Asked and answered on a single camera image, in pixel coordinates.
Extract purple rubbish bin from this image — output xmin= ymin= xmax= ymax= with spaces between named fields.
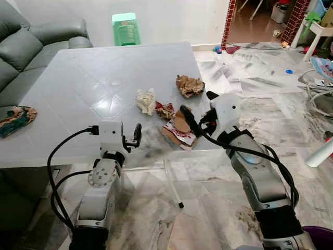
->
xmin=301 ymin=225 xmax=333 ymax=250

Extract crumpled red brown wrapper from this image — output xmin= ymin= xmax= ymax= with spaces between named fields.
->
xmin=155 ymin=102 xmax=175 ymax=121

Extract crumpled brown paper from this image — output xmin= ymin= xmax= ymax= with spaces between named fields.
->
xmin=175 ymin=74 xmax=205 ymax=99

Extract crumpled white tissue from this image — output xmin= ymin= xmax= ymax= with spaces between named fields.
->
xmin=136 ymin=89 xmax=157 ymax=116

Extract white plastic table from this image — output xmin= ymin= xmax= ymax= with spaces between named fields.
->
xmin=0 ymin=42 xmax=245 ymax=209

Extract narrow red brick pillar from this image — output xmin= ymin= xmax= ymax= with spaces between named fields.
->
xmin=221 ymin=0 xmax=238 ymax=50

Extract large green plastic stool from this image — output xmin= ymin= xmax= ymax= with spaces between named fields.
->
xmin=112 ymin=12 xmax=142 ymax=46

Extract wide red brick pillar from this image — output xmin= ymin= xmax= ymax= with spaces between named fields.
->
xmin=281 ymin=0 xmax=311 ymax=45

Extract patterned baby bouncer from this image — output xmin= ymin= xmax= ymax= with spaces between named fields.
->
xmin=298 ymin=56 xmax=333 ymax=118

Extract brown patterned cloth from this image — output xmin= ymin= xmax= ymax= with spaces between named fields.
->
xmin=0 ymin=106 xmax=38 ymax=139

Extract white pole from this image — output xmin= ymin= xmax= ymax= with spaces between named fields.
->
xmin=306 ymin=138 xmax=333 ymax=168

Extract small white table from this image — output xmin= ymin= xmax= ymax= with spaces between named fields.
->
xmin=290 ymin=21 xmax=333 ymax=62

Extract grey leather sofa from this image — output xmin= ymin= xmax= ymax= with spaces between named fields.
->
xmin=0 ymin=0 xmax=93 ymax=120

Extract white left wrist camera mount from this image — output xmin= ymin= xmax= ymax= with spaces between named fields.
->
xmin=98 ymin=121 xmax=126 ymax=154

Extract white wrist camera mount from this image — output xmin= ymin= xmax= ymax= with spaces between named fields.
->
xmin=210 ymin=94 xmax=242 ymax=140
xmin=98 ymin=121 xmax=126 ymax=154

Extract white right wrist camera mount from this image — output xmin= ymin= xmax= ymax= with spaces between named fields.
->
xmin=210 ymin=94 xmax=242 ymax=140

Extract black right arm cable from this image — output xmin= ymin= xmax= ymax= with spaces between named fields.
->
xmin=200 ymin=130 xmax=301 ymax=209

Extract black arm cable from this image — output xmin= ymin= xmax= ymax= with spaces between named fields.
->
xmin=200 ymin=130 xmax=301 ymax=209
xmin=47 ymin=125 xmax=100 ymax=232

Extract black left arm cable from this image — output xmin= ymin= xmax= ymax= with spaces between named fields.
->
xmin=47 ymin=125 xmax=100 ymax=232

